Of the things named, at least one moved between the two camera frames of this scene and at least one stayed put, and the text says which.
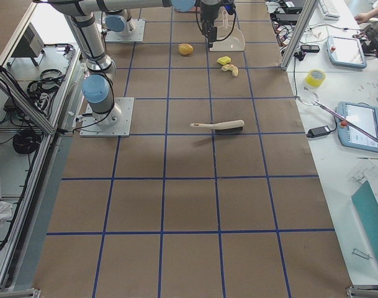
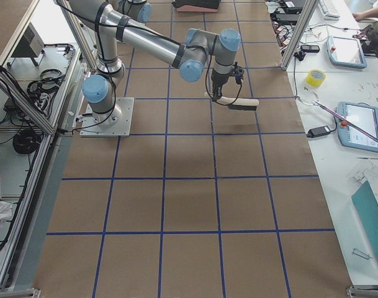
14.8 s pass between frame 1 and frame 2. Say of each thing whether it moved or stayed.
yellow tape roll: stayed
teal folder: stayed
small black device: stayed
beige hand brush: moved
